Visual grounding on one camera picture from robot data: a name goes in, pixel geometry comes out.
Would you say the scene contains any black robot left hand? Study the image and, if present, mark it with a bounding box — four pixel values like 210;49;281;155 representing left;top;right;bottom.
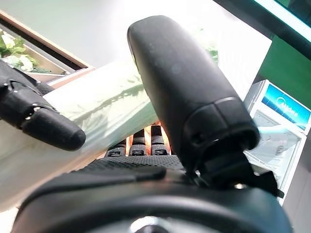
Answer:
0;60;87;151

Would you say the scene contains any green white napa cabbage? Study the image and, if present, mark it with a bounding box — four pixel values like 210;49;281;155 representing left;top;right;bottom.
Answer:
0;26;219;212

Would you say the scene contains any wooden leafy greens shelf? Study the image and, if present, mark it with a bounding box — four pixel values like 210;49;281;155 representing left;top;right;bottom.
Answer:
0;9;95;89

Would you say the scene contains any white green leafy vegetable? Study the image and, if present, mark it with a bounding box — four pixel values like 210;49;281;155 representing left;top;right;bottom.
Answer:
0;29;41;73

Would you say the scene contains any white freezer with blue label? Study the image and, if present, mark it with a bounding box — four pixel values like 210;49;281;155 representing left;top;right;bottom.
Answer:
242;79;311;207

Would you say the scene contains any black overhead beam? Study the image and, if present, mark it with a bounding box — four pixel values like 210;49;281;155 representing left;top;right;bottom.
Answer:
213;0;311;48

